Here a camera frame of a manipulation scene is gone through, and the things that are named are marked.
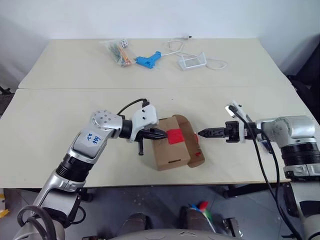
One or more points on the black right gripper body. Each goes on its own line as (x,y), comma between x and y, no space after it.
(232,132)

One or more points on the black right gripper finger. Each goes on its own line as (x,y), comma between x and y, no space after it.
(215,135)
(215,130)

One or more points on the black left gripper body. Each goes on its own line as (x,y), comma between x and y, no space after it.
(146,134)

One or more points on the red tape patch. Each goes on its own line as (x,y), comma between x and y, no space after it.
(175,137)

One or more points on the brown cardboard box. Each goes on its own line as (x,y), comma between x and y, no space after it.
(170,155)

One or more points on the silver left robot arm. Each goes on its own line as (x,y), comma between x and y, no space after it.
(82,147)

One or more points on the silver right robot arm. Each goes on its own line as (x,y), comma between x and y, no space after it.
(292,130)

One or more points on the small red tape piece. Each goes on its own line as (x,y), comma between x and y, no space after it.
(199,154)

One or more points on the colourful feather toy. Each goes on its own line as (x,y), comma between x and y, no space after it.
(203,205)

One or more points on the blue glue gun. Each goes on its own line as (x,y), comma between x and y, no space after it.
(146,61)

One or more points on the clear plastic stand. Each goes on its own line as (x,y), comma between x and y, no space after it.
(203,58)

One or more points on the black chair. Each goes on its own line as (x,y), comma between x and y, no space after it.
(305,90)

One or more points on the dark brown rounded shape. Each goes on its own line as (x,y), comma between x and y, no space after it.
(195,220)
(136,222)

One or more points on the clear bag of colourful sticks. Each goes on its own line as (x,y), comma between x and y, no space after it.
(115,52)

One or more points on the white dotted cube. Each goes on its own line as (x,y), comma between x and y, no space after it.
(124,43)

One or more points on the black tripod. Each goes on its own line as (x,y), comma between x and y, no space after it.
(5,90)

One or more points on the yellow object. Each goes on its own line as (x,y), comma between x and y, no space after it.
(3,212)

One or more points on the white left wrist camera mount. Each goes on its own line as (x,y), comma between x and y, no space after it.
(146,117)

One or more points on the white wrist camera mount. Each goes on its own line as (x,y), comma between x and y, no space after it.
(236,110)
(146,117)

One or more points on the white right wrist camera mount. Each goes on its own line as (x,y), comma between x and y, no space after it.
(236,110)

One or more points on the black table frame leg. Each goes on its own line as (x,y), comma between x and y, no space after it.
(250,190)
(87,195)

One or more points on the dark metal bracket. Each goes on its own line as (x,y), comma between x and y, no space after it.
(231,227)

